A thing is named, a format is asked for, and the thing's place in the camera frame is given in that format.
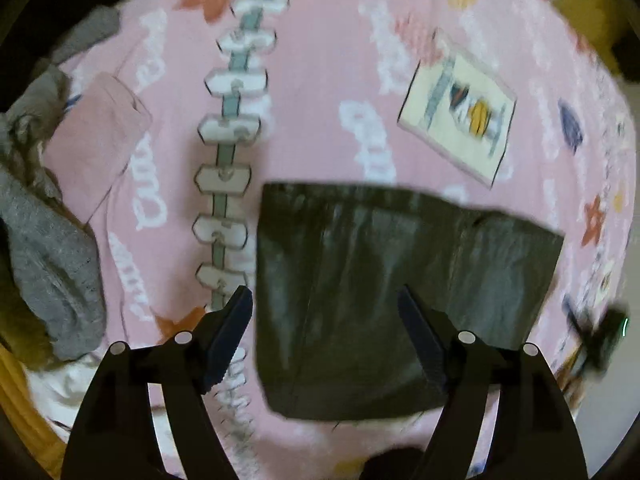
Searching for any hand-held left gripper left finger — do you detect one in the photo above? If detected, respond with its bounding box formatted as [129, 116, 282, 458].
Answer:
[60, 285, 254, 480]

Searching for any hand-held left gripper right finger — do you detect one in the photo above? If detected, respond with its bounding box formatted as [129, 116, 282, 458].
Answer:
[397, 284, 590, 480]

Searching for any black leather jacket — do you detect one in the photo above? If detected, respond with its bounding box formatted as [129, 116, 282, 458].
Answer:
[254, 182, 566, 422]

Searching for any white printed sweatshirt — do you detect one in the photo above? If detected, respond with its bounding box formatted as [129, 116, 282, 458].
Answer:
[25, 350, 166, 441]

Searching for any grey sweater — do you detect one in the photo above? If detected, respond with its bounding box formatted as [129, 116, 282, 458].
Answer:
[0, 7, 123, 361]

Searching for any wooden headboard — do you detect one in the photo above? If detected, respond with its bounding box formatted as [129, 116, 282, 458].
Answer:
[0, 345, 66, 478]

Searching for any pink folded cloth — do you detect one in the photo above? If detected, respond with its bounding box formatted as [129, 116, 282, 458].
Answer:
[42, 72, 153, 223]

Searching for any pink printed bedsheet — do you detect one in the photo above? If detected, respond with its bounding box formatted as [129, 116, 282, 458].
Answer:
[25, 0, 637, 480]

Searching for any wooden door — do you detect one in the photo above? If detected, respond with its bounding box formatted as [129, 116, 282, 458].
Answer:
[550, 0, 626, 76]

